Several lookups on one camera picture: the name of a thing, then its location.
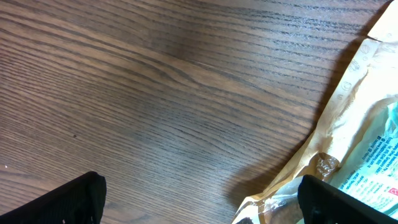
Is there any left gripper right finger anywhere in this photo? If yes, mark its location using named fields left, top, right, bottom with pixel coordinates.
left=297, top=175, right=397, bottom=224

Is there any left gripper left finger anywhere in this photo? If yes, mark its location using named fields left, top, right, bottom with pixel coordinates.
left=1, top=171, right=107, bottom=224

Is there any brown white snack bag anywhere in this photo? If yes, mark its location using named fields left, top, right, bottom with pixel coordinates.
left=232, top=1, right=397, bottom=224

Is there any teal tissue packet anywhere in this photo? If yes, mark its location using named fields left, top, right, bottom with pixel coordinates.
left=330, top=103, right=397, bottom=219

